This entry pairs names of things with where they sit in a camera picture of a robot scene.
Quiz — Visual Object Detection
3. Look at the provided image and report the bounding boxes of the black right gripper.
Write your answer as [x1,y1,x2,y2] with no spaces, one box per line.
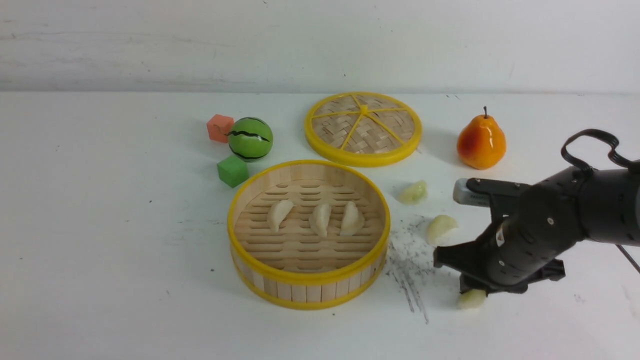
[433,178,585,296]

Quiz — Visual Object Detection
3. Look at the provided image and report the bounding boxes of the pale translucent dumpling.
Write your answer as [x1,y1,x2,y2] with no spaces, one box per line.
[457,289,487,310]

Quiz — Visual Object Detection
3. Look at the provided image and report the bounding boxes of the pale white dumpling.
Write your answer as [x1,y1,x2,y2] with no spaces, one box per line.
[425,214,458,248]

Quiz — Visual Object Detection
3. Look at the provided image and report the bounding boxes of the greenish translucent dumpling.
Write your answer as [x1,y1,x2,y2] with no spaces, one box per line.
[397,180,429,206]

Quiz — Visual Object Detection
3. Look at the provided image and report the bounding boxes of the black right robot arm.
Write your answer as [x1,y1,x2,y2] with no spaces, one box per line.
[433,167,639,294]

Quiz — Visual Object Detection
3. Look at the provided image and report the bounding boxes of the woven steamer lid yellow rim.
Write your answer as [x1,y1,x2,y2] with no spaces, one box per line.
[303,91,423,167]

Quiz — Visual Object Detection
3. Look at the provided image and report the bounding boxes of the bamboo steamer tray yellow rim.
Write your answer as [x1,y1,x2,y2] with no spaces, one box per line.
[226,159,391,310]

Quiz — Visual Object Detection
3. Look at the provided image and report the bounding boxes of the orange toy pear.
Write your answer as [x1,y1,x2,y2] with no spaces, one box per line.
[456,105,507,170]

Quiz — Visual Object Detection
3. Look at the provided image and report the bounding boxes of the green toy watermelon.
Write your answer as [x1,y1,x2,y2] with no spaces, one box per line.
[226,117,274,162]

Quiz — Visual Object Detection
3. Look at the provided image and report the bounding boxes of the green foam cube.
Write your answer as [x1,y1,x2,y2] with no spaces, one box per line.
[216,155,250,188]

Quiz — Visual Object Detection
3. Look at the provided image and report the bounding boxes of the orange foam cube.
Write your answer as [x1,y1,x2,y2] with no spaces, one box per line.
[206,114,234,144]

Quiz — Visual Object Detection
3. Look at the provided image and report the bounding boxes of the black looped cable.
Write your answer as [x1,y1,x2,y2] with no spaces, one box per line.
[560,128,640,173]

